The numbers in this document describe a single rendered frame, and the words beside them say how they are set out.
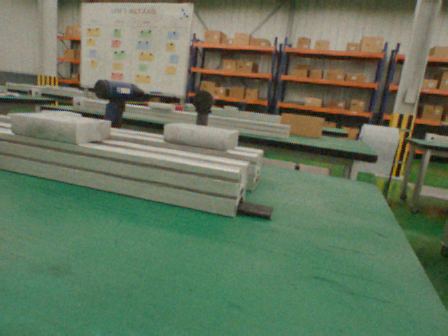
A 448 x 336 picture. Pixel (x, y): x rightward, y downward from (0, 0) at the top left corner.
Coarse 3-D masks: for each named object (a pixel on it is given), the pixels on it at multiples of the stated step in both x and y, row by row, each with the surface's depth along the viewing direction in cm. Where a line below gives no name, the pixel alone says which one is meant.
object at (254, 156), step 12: (0, 120) 89; (120, 132) 87; (132, 132) 86; (144, 144) 78; (156, 144) 77; (168, 144) 76; (180, 144) 75; (216, 156) 74; (228, 156) 72; (240, 156) 72; (252, 156) 71; (252, 168) 71; (252, 180) 72
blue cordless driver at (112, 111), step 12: (96, 84) 94; (108, 84) 94; (120, 84) 98; (132, 84) 103; (96, 96) 96; (108, 96) 95; (120, 96) 98; (132, 96) 102; (108, 108) 97; (120, 108) 100; (108, 120) 98; (120, 120) 101
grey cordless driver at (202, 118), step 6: (198, 96) 87; (204, 96) 87; (210, 96) 88; (198, 102) 88; (204, 102) 88; (210, 102) 88; (198, 108) 88; (204, 108) 88; (210, 108) 90; (198, 114) 93; (204, 114) 92; (198, 120) 92; (204, 120) 92
